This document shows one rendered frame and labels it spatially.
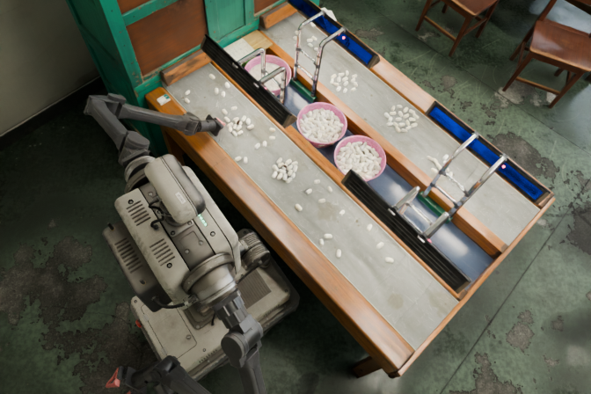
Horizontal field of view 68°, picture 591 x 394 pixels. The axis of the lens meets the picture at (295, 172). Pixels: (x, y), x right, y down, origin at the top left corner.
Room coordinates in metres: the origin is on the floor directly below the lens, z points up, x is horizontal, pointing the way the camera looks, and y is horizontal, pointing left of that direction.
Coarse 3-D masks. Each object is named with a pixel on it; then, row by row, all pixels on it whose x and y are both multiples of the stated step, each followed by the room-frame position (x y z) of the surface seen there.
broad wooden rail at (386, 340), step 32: (160, 96) 1.41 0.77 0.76; (224, 160) 1.08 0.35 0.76; (224, 192) 0.97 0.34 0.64; (256, 192) 0.93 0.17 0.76; (256, 224) 0.81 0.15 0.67; (288, 224) 0.79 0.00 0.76; (288, 256) 0.66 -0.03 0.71; (320, 256) 0.66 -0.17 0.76; (320, 288) 0.52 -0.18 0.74; (352, 288) 0.54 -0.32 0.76; (352, 320) 0.40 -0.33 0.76; (384, 320) 0.43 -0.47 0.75; (384, 352) 0.30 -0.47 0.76
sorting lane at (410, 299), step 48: (192, 96) 1.46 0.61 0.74; (240, 96) 1.51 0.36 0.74; (240, 144) 1.20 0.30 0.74; (288, 144) 1.24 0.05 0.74; (288, 192) 0.97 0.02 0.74; (336, 192) 1.01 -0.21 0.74; (336, 240) 0.76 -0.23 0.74; (384, 240) 0.79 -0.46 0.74; (384, 288) 0.56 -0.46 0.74; (432, 288) 0.59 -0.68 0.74
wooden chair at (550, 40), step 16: (576, 0) 2.85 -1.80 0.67; (544, 16) 2.84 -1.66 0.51; (528, 32) 2.89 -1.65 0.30; (544, 32) 2.73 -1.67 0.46; (560, 32) 2.75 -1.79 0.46; (576, 32) 2.78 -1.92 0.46; (528, 48) 2.86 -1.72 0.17; (544, 48) 2.55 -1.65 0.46; (560, 48) 2.58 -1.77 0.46; (576, 48) 2.60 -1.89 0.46; (560, 64) 2.46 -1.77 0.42; (576, 64) 2.44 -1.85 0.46; (512, 80) 2.52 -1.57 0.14; (528, 80) 2.51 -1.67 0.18; (576, 80) 2.42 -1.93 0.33; (560, 96) 2.42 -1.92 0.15
